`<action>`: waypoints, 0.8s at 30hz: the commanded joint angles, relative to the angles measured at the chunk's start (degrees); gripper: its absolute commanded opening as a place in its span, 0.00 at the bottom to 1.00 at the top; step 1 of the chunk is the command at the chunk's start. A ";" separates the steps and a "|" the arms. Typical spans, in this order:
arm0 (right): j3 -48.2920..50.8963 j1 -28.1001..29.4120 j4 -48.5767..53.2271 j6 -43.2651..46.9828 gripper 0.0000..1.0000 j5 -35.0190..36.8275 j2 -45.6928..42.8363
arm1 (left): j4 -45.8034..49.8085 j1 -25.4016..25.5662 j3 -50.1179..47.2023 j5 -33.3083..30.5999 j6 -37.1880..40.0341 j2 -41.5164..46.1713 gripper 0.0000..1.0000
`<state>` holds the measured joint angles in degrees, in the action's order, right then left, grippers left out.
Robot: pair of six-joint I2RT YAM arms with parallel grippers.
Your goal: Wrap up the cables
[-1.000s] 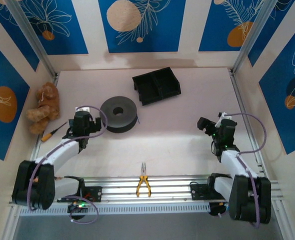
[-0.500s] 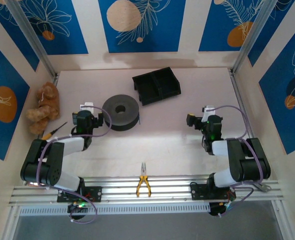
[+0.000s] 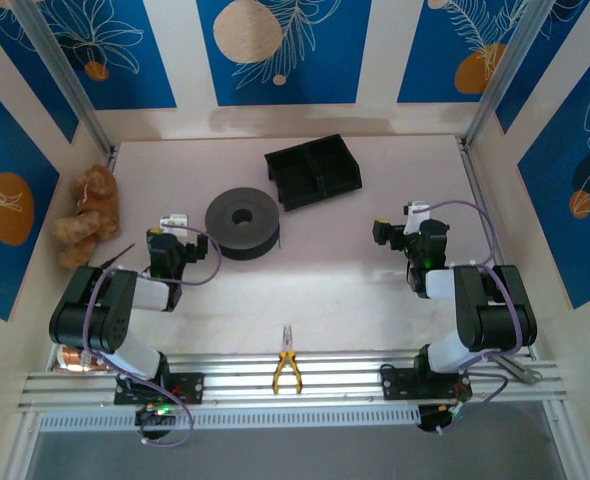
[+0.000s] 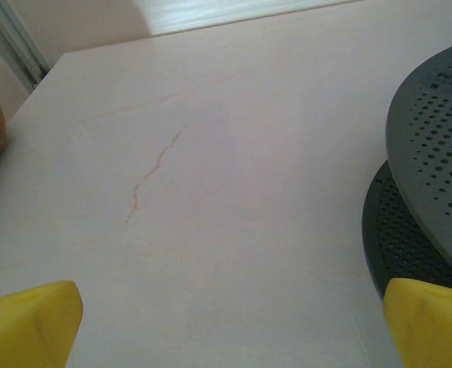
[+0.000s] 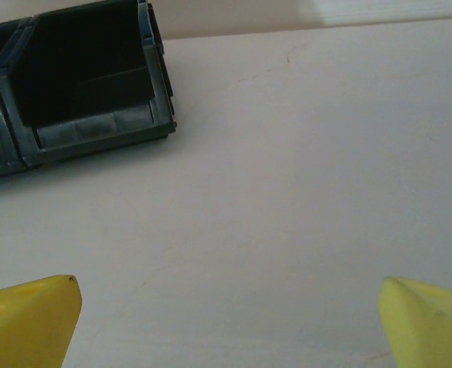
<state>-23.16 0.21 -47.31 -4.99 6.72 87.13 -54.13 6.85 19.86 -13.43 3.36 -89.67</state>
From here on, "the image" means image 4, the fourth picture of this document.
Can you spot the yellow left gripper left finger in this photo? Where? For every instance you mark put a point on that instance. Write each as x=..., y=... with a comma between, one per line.
x=30, y=326

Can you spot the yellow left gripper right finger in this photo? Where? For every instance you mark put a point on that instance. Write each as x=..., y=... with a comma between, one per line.
x=429, y=326

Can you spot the black spool with cardboard core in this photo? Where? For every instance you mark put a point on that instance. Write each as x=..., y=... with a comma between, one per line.
x=440, y=153

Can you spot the aluminium corner post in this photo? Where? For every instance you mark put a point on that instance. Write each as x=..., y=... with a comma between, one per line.
x=11, y=34

